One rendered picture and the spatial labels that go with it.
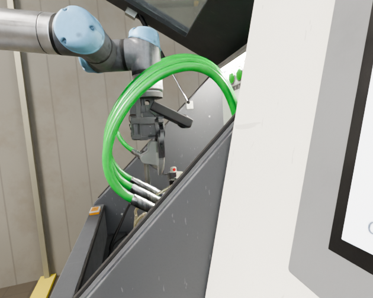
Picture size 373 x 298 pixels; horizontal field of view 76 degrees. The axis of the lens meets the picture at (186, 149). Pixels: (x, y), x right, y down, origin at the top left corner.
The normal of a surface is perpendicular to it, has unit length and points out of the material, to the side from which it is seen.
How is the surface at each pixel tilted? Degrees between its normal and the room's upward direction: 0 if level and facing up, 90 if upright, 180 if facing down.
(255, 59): 76
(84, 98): 90
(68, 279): 0
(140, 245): 90
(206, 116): 90
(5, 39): 135
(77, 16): 90
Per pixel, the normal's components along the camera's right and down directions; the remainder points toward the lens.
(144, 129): 0.24, 0.07
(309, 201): -0.96, -0.14
